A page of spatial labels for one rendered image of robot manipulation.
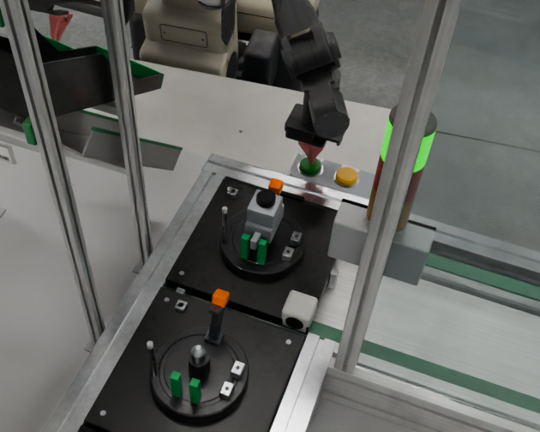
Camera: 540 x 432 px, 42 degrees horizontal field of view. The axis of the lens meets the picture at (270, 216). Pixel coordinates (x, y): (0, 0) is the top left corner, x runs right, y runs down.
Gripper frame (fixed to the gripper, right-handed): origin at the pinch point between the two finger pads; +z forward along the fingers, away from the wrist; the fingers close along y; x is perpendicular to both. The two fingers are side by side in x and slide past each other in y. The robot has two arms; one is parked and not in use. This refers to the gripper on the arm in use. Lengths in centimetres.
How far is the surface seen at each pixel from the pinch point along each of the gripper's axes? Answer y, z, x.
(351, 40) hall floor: -30, 99, 177
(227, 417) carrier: 5, 1, -52
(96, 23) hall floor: -140, 98, 141
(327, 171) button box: 3.0, 2.0, 0.0
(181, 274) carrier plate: -11.5, 0.7, -32.4
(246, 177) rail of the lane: -10.2, 1.9, -7.3
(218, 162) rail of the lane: -16.4, 1.9, -5.9
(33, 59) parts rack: -20, -46, -43
